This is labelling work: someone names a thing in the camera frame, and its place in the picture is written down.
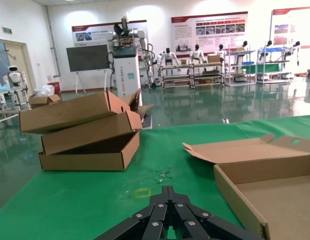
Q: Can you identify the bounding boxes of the clear plastic bags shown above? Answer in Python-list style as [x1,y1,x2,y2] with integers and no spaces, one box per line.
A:
[33,84,56,98]

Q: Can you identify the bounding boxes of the open cardboard carton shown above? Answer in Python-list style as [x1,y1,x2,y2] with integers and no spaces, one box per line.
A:
[28,94,62,110]

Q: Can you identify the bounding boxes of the open flat cardboard box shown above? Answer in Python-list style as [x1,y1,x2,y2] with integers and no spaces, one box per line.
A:
[182,133,310,240]

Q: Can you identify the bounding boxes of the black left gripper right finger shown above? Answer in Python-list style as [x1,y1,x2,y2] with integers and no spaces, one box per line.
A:
[168,186,265,240]

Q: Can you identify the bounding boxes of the red bin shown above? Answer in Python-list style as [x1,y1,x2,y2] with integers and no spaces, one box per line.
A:
[48,81,61,95]

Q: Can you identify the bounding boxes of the metal tube rack workbench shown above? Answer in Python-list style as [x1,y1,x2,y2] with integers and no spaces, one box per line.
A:
[159,63,193,89]
[191,61,226,89]

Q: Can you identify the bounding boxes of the beige door with frame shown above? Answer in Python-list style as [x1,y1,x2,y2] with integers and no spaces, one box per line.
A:
[0,38,34,101]

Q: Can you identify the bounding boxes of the white tape scraps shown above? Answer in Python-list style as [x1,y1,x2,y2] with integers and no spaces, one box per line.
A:
[154,169,173,185]

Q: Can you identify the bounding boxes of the wide red white info board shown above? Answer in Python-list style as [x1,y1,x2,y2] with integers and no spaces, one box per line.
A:
[171,11,249,55]

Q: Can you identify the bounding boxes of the white round-head humanoid robot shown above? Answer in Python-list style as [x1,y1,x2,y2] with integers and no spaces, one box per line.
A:
[3,65,27,88]

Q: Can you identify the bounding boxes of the black screen on stand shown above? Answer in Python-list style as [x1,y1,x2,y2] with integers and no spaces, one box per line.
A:
[66,44,113,95]

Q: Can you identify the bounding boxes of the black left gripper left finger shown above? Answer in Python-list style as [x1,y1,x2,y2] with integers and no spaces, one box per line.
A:
[94,186,170,240]

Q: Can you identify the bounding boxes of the stacked cardboard boxes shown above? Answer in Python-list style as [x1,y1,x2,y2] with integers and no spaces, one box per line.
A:
[38,129,141,172]

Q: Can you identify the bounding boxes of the white shelf rack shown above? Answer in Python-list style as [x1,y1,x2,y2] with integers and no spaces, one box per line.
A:
[256,41,296,85]
[224,44,257,87]

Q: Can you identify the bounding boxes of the red white photo info board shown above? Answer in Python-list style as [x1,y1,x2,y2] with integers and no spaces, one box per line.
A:
[269,6,310,50]

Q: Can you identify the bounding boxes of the white black humanoid robot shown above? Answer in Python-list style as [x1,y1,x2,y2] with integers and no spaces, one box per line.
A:
[157,47,181,66]
[292,41,302,67]
[189,44,207,65]
[259,39,274,62]
[216,44,228,62]
[234,40,250,52]

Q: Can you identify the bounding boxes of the stacked flat cardboard box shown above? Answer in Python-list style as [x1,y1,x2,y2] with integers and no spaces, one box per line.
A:
[19,90,131,134]
[41,110,143,156]

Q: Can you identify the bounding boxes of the white tube frame workbench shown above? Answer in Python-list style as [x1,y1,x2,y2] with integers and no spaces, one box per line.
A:
[0,86,31,131]

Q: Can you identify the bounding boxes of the grey wall pipe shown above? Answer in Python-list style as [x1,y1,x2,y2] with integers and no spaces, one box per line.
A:
[44,4,61,78]

